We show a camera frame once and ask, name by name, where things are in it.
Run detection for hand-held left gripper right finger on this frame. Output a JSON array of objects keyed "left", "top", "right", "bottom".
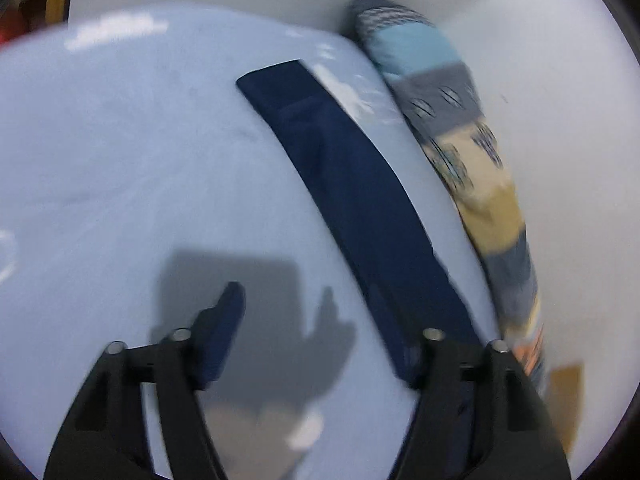
[{"left": 390, "top": 328, "right": 572, "bottom": 480}]

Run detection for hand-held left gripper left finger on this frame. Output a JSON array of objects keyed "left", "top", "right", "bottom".
[{"left": 43, "top": 281, "right": 247, "bottom": 480}]

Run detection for navy blue pants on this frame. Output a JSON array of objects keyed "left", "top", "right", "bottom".
[{"left": 236, "top": 59, "right": 483, "bottom": 480}]

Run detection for light blue cloud-print bed sheet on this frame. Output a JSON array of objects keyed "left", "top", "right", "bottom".
[{"left": 0, "top": 4, "right": 503, "bottom": 480}]

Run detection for patchwork patterned rolled blanket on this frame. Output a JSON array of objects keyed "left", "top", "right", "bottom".
[{"left": 345, "top": 0, "right": 547, "bottom": 401}]

